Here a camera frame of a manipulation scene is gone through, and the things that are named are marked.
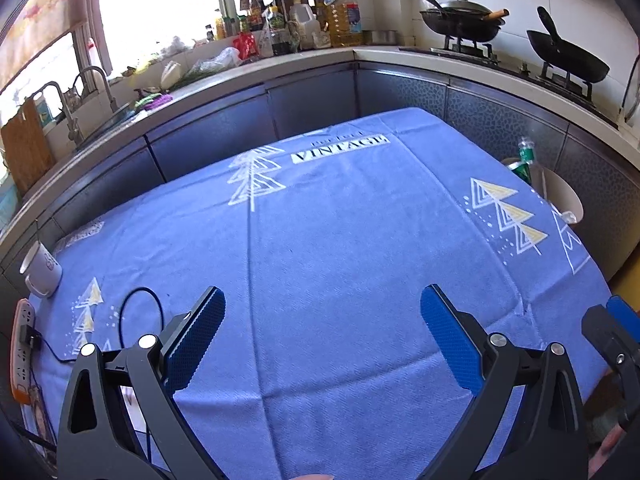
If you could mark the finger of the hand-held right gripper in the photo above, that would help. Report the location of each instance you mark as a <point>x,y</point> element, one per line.
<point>627,317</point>
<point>625,370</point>

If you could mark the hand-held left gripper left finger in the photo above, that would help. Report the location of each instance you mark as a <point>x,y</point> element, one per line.
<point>195,340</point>

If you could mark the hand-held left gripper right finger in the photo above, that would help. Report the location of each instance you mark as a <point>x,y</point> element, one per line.
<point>452,342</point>

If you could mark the beige plastic wastebasket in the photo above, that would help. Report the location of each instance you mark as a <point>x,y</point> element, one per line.
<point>562,195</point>

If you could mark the clear plastic bottle green label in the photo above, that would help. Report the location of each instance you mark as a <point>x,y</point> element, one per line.
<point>526,150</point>

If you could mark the person's right hand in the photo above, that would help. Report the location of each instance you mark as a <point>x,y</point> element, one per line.
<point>605,452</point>

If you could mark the blue printed tablecloth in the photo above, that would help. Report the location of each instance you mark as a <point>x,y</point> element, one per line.
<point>350,260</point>

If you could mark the black plug adapter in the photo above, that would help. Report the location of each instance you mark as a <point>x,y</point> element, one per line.
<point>31,337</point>

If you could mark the white mug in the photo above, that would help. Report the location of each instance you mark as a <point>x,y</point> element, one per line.
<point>42,272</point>

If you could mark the white and orange power strip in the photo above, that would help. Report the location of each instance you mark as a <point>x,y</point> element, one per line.
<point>22,375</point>

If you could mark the gas stove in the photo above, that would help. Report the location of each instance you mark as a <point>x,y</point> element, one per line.
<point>550,82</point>

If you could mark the wooden cutting board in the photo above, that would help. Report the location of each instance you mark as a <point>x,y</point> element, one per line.
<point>25,150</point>

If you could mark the metal kitchen faucet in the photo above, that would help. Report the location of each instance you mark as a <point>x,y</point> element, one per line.
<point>97,85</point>

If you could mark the clear plastic bag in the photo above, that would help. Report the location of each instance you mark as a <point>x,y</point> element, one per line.
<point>217,60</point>

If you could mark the red packet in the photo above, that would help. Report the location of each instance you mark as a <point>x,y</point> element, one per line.
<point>246,46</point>

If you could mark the steel bowl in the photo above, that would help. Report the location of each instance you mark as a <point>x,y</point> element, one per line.
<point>380,37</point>

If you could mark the row of condiment bottles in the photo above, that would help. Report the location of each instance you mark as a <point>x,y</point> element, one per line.
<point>260,25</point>

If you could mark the white plastic jug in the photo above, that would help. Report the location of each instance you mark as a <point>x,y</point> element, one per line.
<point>305,27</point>

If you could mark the window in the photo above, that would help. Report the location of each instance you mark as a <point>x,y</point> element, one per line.
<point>150,10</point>

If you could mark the yellow cooking oil bottle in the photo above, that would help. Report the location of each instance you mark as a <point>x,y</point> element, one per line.
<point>345,22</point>

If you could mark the pink roller blind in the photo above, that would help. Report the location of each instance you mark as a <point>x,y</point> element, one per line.
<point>35,15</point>

